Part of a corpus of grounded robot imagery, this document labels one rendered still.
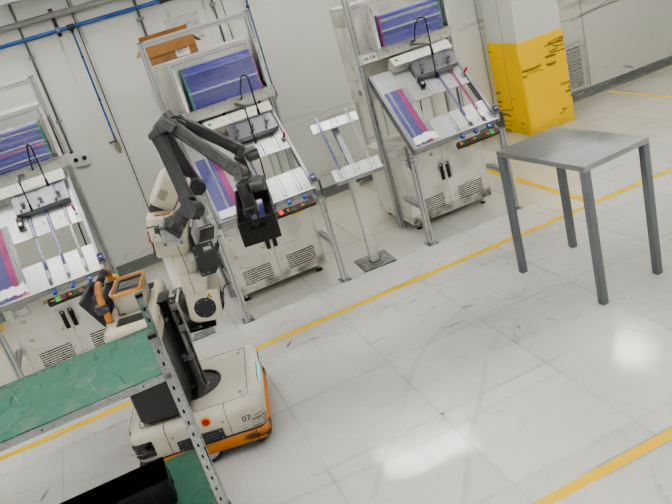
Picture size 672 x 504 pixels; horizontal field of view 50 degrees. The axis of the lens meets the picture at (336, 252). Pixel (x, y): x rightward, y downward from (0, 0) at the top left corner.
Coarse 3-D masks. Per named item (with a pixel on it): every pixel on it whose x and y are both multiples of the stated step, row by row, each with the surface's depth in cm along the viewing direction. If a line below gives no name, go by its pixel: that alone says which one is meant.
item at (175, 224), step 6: (174, 216) 313; (180, 216) 312; (168, 222) 313; (174, 222) 311; (180, 222) 313; (186, 222) 315; (168, 228) 310; (174, 228) 312; (180, 228) 313; (174, 234) 311; (180, 234) 313
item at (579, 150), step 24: (528, 144) 413; (552, 144) 402; (576, 144) 391; (600, 144) 380; (624, 144) 370; (648, 144) 372; (504, 168) 418; (576, 168) 361; (648, 168) 376; (504, 192) 426; (648, 192) 381; (648, 216) 388; (576, 240) 456; (600, 264) 377; (600, 288) 382
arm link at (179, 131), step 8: (168, 120) 309; (168, 128) 308; (176, 128) 309; (184, 128) 310; (176, 136) 310; (184, 136) 310; (192, 136) 309; (192, 144) 309; (200, 144) 308; (208, 144) 308; (200, 152) 309; (208, 152) 308; (216, 152) 307; (216, 160) 307; (224, 160) 306; (232, 160) 306; (224, 168) 306; (232, 168) 305; (240, 168) 305
